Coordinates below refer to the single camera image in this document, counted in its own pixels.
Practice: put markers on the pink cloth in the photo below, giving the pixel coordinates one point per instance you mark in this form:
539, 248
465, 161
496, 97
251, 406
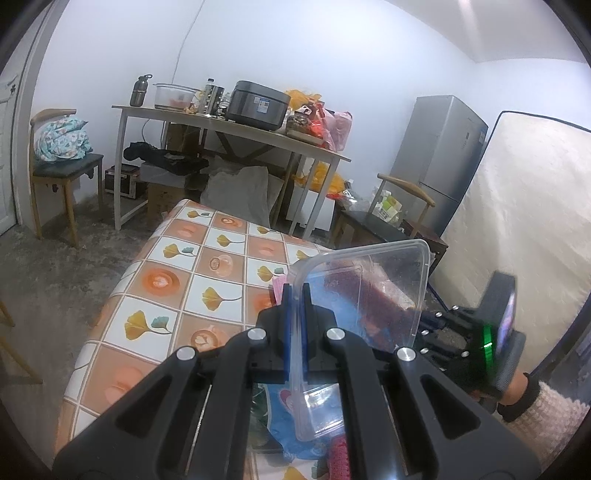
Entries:
278, 282

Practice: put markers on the white door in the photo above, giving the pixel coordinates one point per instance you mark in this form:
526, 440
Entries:
9, 88

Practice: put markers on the dark wooden stool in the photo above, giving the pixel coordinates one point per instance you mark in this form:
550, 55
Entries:
438, 247

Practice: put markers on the black case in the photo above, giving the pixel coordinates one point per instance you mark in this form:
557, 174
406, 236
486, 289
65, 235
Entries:
130, 185

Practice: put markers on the dark metal bottle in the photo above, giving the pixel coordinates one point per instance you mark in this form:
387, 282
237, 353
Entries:
139, 90

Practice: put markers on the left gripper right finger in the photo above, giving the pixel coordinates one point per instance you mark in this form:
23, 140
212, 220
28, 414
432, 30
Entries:
318, 362

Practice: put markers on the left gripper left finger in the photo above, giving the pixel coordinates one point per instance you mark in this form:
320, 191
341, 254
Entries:
273, 362

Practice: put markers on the wooden chair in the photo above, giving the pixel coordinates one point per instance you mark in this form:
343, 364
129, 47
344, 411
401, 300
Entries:
380, 222
60, 175

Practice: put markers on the floral folded blanket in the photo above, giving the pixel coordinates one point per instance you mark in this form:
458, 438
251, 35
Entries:
64, 139

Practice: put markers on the yellow plastic bag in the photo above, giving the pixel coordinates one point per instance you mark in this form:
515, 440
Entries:
336, 186

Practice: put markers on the black clothes pile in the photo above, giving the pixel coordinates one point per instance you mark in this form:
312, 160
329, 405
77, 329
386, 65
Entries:
172, 161

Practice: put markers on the grey rice cooker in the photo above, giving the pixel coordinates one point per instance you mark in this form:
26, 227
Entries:
258, 106

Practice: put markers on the cardboard box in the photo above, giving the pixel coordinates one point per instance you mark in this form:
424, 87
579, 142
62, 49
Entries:
161, 200

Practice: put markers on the left wooden chair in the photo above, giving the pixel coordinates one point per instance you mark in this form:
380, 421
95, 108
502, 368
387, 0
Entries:
60, 175

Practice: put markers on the white mattress blue trim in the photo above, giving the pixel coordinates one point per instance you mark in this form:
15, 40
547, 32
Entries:
526, 213

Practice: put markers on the long white side table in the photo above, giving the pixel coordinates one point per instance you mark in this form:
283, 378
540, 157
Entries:
223, 129

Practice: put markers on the patterned tablecloth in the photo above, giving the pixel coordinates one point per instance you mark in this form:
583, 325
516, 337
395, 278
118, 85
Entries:
136, 398

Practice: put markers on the grey pillow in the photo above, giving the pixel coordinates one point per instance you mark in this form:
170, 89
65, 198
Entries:
248, 193

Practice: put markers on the clear glass bowl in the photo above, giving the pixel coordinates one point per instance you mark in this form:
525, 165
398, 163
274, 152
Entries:
174, 97

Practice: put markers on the right hand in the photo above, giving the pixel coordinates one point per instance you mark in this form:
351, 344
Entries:
521, 391

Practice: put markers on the clear plastic container lid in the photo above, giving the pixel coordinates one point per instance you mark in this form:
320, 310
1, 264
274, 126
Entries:
375, 291

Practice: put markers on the pink plastic bag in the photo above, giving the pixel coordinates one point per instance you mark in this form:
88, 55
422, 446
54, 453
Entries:
335, 129

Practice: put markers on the knitted cream sleeve forearm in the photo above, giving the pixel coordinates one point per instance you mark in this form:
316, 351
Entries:
548, 425

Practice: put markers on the silver refrigerator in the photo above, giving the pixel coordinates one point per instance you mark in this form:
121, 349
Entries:
440, 152

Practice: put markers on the right wooden chair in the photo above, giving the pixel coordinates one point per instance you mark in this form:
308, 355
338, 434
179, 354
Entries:
380, 222

